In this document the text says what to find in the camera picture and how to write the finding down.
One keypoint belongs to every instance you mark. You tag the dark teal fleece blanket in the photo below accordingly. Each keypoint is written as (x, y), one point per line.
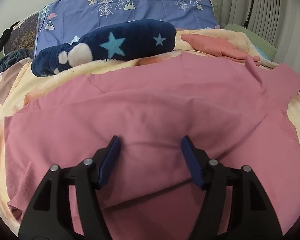
(11, 58)

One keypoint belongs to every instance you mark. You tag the black floor lamp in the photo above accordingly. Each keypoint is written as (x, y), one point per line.
(246, 23)

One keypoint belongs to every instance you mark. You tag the navy star fleece garment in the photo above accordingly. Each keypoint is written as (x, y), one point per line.
(124, 42)

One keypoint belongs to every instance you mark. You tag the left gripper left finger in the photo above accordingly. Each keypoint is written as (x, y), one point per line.
(65, 204)

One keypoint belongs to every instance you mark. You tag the pink long-sleeve shirt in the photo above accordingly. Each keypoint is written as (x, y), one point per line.
(236, 113)

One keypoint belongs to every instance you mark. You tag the black garment on headboard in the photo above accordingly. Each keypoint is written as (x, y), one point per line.
(6, 35)

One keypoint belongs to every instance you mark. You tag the dark patterned pillow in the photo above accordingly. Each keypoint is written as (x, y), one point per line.
(23, 36)

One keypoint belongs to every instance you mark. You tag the folded coral red garment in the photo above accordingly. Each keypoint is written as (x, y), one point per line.
(216, 46)

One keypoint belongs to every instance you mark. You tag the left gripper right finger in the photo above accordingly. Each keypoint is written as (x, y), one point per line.
(235, 206)

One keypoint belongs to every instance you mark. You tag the green pillow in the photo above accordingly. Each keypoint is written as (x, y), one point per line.
(266, 49)

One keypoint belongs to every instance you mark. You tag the blue tree-print pillow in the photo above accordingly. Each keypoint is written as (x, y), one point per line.
(66, 21)

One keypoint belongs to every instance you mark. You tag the cream bear fleece blanket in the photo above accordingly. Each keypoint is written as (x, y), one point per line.
(27, 87)

